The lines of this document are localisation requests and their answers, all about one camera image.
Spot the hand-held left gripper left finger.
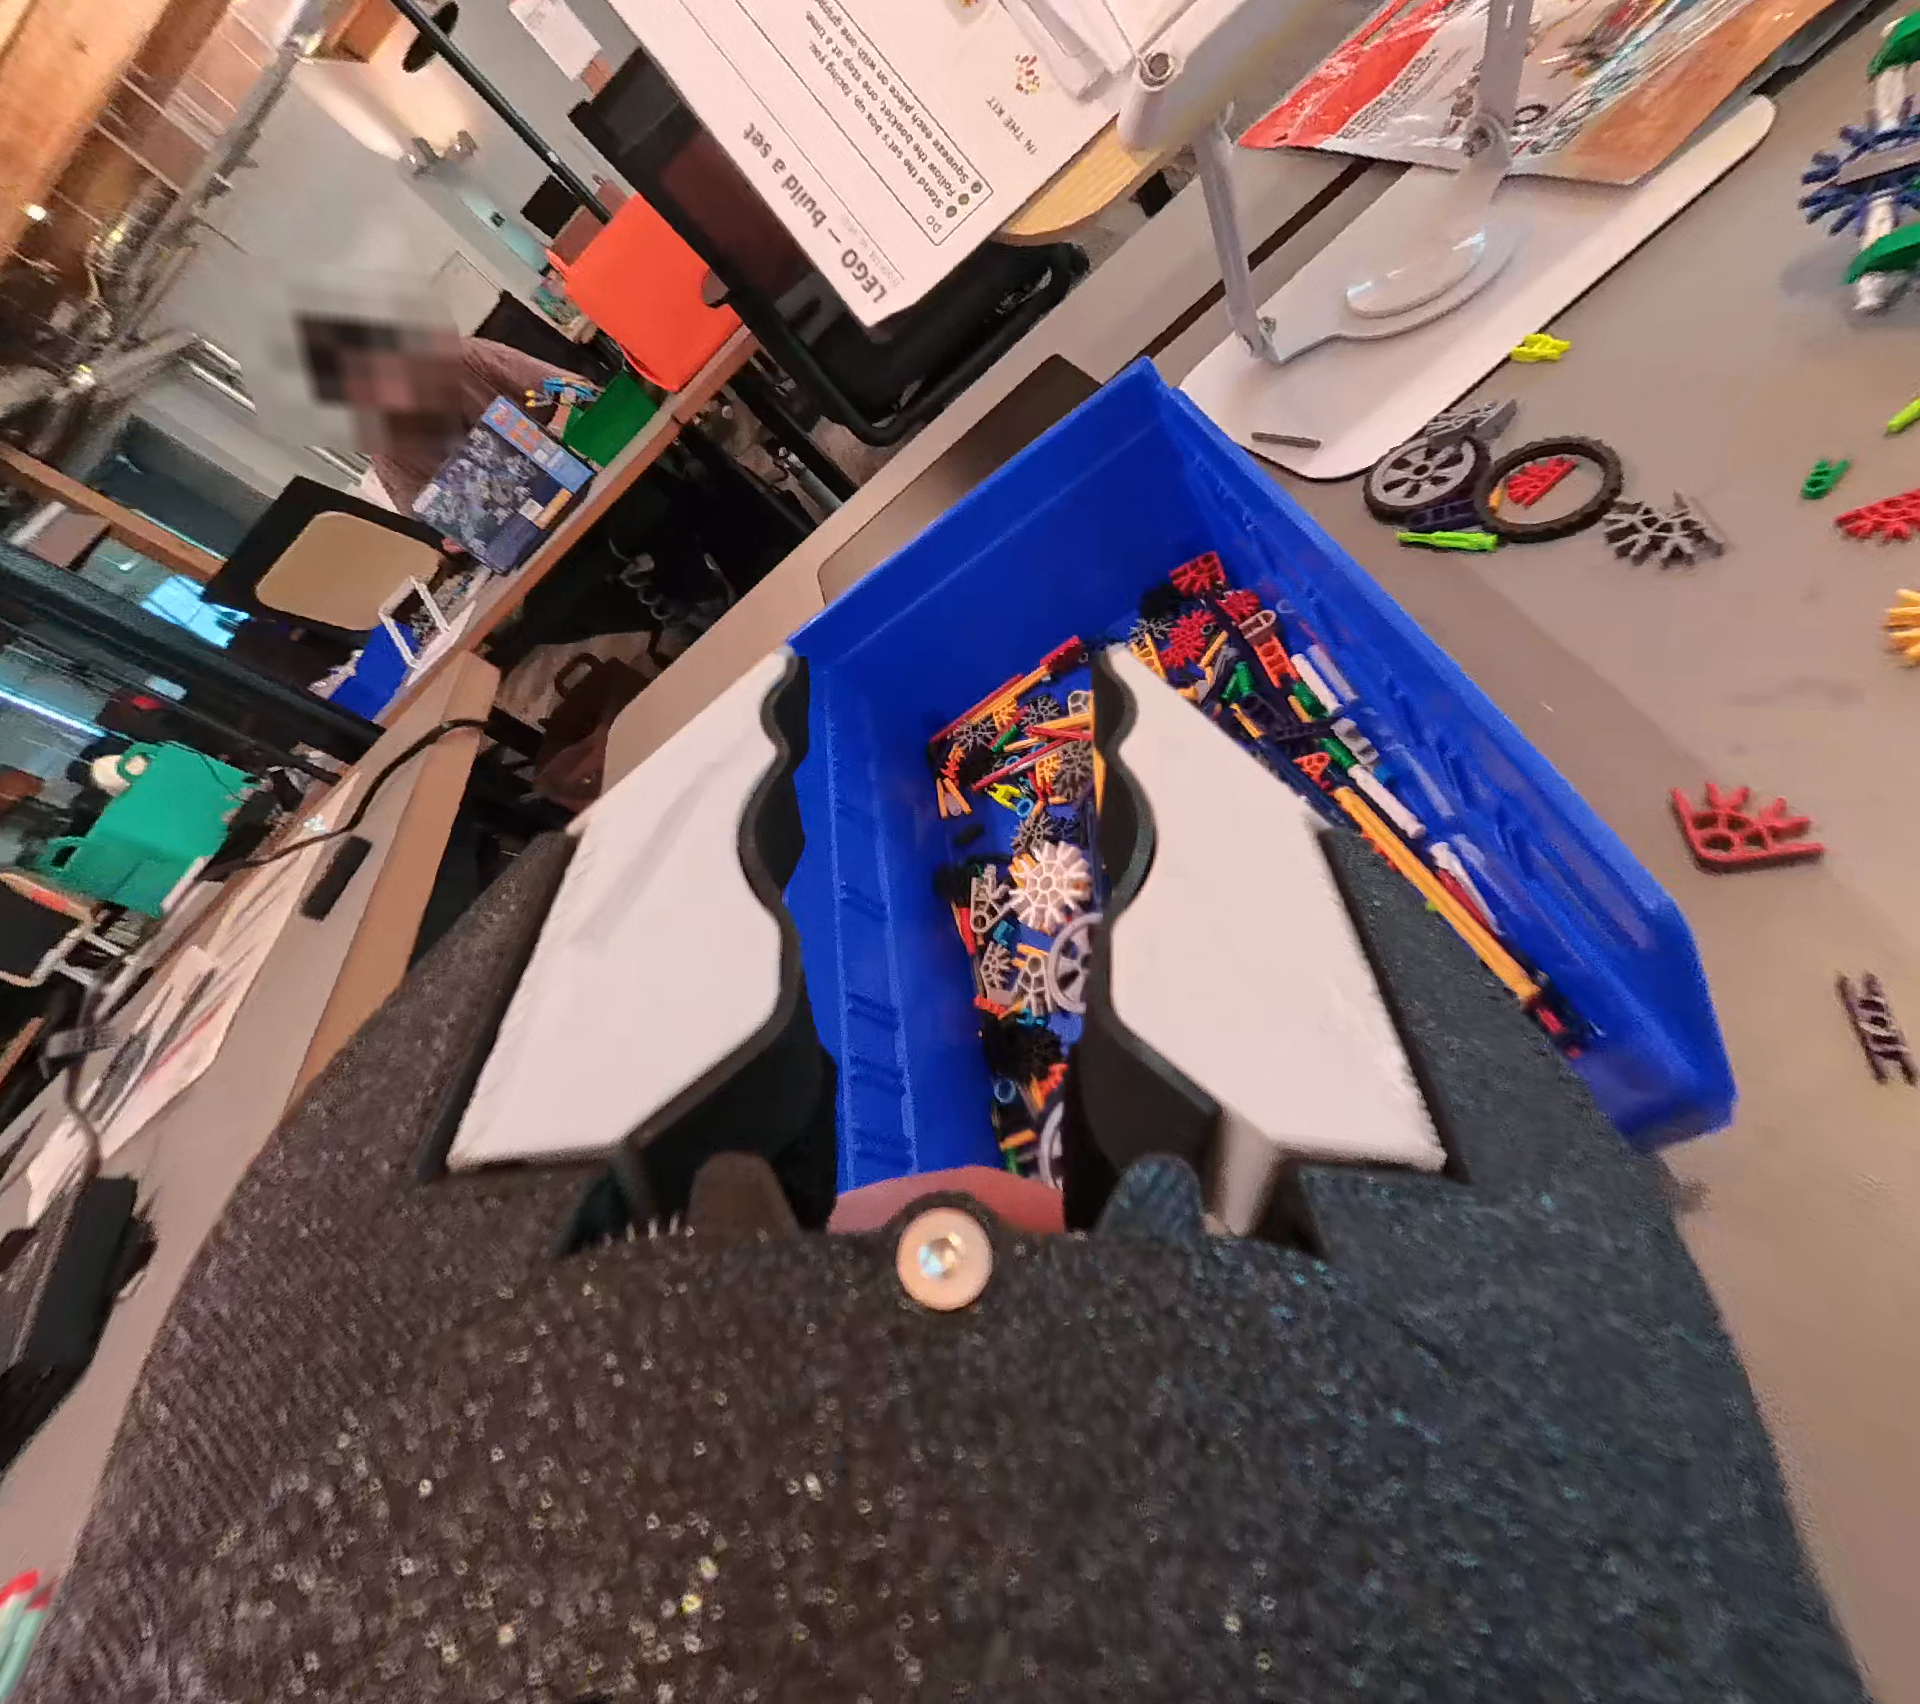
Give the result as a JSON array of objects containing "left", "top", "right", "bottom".
[{"left": 444, "top": 646, "right": 833, "bottom": 1217}]

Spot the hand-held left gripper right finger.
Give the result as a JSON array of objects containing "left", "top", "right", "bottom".
[{"left": 1064, "top": 641, "right": 1453, "bottom": 1238}]

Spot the pile of construction toy pieces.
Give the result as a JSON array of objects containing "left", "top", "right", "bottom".
[{"left": 926, "top": 551, "right": 1592, "bottom": 1187}]

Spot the blue tagged plastic bin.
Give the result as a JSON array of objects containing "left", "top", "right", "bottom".
[{"left": 785, "top": 356, "right": 1740, "bottom": 1173}]

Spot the colourful construction toy dinosaur model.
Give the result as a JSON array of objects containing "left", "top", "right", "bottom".
[{"left": 1796, "top": 8, "right": 1920, "bottom": 317}]

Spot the black chair with tan pad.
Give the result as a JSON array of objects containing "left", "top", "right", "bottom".
[{"left": 202, "top": 476, "right": 447, "bottom": 660}]

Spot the blue printed toy box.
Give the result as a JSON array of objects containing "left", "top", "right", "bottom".
[{"left": 411, "top": 389, "right": 598, "bottom": 576}]

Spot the red fan connector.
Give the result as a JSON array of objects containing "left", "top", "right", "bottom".
[{"left": 1668, "top": 780, "right": 1827, "bottom": 873}]

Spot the green plastic bin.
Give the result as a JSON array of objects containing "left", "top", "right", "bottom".
[{"left": 561, "top": 371, "right": 671, "bottom": 468}]

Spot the teal plastic device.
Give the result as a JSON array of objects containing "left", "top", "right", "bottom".
[{"left": 30, "top": 743, "right": 281, "bottom": 917}]

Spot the grey spoked toy wheel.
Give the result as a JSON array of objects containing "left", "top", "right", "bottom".
[{"left": 1362, "top": 431, "right": 1490, "bottom": 526}]

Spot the small black toy tire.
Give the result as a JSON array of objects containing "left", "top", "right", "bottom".
[{"left": 1472, "top": 436, "right": 1625, "bottom": 544}]

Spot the white adjustable book stand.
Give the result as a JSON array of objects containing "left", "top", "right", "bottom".
[{"left": 1116, "top": 0, "right": 1779, "bottom": 483}]

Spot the orange plastic bin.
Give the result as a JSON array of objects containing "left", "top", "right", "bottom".
[{"left": 545, "top": 191, "right": 747, "bottom": 394}]

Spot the black office chair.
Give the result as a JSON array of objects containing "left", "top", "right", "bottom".
[{"left": 750, "top": 239, "right": 1098, "bottom": 446}]

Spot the light wooden table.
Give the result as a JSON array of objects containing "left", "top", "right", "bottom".
[{"left": 995, "top": 120, "right": 1172, "bottom": 243}]

